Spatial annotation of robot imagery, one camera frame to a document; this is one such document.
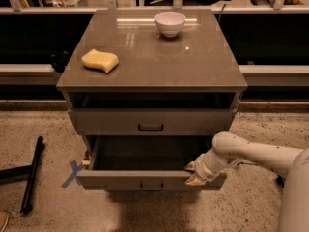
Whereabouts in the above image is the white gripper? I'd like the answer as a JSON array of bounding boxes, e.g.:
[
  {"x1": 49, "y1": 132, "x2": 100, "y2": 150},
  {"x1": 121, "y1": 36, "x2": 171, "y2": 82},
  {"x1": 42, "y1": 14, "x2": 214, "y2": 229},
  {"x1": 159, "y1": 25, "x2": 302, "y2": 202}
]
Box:
[{"x1": 184, "y1": 152, "x2": 226, "y2": 187}]

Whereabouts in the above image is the grey drawer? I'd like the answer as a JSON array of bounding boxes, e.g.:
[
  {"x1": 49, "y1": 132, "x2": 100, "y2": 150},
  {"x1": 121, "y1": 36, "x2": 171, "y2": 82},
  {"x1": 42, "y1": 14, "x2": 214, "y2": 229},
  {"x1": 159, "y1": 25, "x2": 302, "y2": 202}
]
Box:
[
  {"x1": 69, "y1": 108, "x2": 236, "y2": 136},
  {"x1": 77, "y1": 136, "x2": 226, "y2": 191}
]

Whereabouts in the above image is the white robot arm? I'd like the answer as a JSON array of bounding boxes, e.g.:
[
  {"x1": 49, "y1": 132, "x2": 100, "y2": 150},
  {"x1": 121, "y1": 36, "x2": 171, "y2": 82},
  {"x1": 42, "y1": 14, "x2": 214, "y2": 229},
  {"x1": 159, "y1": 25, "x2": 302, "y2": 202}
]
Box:
[{"x1": 185, "y1": 131, "x2": 309, "y2": 232}]

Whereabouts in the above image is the grey drawer cabinet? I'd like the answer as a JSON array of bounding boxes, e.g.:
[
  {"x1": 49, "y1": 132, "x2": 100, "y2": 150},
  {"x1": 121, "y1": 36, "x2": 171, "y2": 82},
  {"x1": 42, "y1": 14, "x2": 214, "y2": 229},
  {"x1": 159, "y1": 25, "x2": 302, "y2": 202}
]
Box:
[{"x1": 55, "y1": 9, "x2": 248, "y2": 192}]

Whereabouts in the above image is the blue tape cross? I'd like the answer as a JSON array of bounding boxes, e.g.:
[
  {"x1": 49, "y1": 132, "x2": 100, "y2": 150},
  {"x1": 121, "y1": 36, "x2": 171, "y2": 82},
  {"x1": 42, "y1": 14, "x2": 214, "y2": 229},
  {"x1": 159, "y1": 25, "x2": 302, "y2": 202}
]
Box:
[{"x1": 62, "y1": 160, "x2": 83, "y2": 189}]

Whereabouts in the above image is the yellow sponge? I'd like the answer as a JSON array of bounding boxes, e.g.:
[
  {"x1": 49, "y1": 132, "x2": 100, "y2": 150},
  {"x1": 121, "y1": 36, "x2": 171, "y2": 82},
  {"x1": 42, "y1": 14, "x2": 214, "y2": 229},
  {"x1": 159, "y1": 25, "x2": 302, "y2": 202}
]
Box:
[{"x1": 81, "y1": 49, "x2": 119, "y2": 73}]

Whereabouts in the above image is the white bowl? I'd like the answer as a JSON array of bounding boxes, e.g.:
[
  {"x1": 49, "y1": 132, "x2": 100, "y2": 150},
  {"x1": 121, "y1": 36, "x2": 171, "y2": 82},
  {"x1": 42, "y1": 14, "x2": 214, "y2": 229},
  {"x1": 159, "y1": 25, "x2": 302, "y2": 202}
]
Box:
[{"x1": 154, "y1": 12, "x2": 185, "y2": 38}]

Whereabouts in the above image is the black stand leg left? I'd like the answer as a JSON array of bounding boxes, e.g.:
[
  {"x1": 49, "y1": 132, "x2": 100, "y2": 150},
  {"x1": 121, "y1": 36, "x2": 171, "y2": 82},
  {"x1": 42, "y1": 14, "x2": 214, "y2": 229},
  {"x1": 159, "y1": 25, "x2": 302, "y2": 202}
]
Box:
[{"x1": 0, "y1": 136, "x2": 45, "y2": 214}]

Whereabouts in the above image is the shoe tip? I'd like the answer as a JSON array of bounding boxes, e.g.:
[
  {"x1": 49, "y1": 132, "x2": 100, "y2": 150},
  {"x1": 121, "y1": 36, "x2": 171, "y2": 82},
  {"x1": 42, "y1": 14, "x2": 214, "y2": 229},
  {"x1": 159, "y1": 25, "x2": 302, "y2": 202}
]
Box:
[{"x1": 0, "y1": 210, "x2": 9, "y2": 232}]

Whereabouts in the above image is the black clamp on rail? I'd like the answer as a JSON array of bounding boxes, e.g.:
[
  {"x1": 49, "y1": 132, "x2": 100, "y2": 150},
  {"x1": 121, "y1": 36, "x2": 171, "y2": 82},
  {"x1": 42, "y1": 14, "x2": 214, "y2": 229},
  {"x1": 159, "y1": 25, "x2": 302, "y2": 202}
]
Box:
[{"x1": 50, "y1": 51, "x2": 69, "y2": 73}]

